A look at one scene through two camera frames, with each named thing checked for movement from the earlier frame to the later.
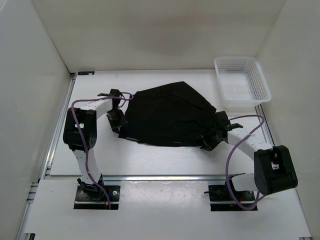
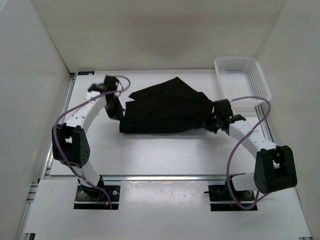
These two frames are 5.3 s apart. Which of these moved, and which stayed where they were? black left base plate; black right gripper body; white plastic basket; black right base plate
Moved: black right gripper body
Stayed: black left base plate; white plastic basket; black right base plate
